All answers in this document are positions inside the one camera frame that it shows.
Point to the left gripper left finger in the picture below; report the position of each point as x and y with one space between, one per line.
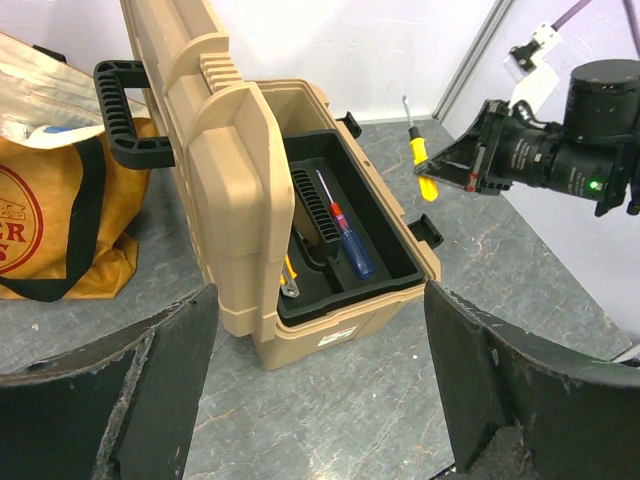
121 407

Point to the black toolbox tray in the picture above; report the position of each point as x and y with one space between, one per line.
325 277

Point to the yellow handled pliers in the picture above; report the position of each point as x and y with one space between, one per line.
428 187

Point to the yellow black utility knife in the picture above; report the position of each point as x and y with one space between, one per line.
288 285

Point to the right aluminium frame rail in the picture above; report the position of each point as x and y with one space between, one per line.
481 42

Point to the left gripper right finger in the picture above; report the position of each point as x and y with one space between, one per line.
519 405

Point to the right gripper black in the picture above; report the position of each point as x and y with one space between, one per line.
504 145

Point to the tan plastic toolbox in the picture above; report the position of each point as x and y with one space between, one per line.
182 104

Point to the blue red screwdriver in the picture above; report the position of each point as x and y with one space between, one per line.
356 253

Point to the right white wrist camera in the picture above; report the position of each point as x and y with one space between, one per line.
534 78

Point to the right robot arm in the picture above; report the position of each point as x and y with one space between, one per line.
593 154

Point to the orange paper shopping bag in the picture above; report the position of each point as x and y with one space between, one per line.
65 201

